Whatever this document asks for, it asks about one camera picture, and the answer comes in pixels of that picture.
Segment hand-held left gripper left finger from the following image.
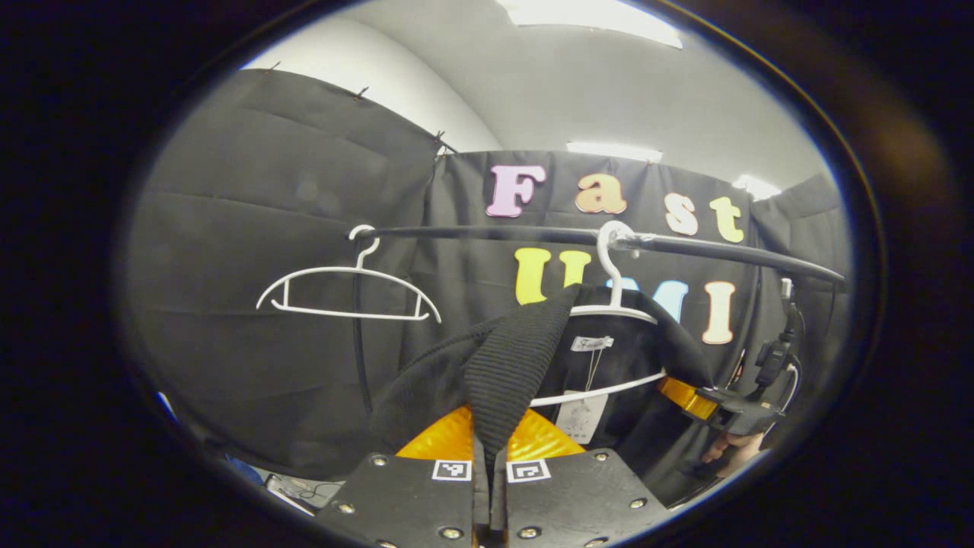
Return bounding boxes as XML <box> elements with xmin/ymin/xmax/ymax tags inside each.
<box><xmin>314</xmin><ymin>405</ymin><xmax>489</xmax><ymax>548</ymax></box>

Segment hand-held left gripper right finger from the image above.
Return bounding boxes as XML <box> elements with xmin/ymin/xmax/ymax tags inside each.
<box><xmin>491</xmin><ymin>409</ymin><xmax>672</xmax><ymax>548</ymax></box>

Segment white clothes hanger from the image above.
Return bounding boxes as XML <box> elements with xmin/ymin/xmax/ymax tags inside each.
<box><xmin>256</xmin><ymin>225</ymin><xmax>442</xmax><ymax>324</ymax></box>
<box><xmin>529</xmin><ymin>221</ymin><xmax>669</xmax><ymax>408</ymax></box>

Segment black jacket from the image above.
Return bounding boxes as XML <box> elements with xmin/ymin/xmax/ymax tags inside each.
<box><xmin>369</xmin><ymin>284</ymin><xmax>720</xmax><ymax>495</ymax></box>

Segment black clothes rack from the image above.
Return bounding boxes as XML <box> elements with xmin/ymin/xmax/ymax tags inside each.
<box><xmin>352</xmin><ymin>225</ymin><xmax>847</xmax><ymax>416</ymax></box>

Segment white hang tag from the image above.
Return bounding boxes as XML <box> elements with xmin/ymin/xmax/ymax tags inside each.
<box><xmin>555</xmin><ymin>390</ymin><xmax>610</xmax><ymax>445</ymax></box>

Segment ceiling light panel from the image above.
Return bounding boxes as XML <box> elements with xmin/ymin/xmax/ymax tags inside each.
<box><xmin>733</xmin><ymin>174</ymin><xmax>782</xmax><ymax>201</ymax></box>
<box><xmin>498</xmin><ymin>0</ymin><xmax>683</xmax><ymax>49</ymax></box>

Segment black backdrop cloth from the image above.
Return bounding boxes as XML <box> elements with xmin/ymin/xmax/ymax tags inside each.
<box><xmin>122</xmin><ymin>68</ymin><xmax>849</xmax><ymax>480</ymax></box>

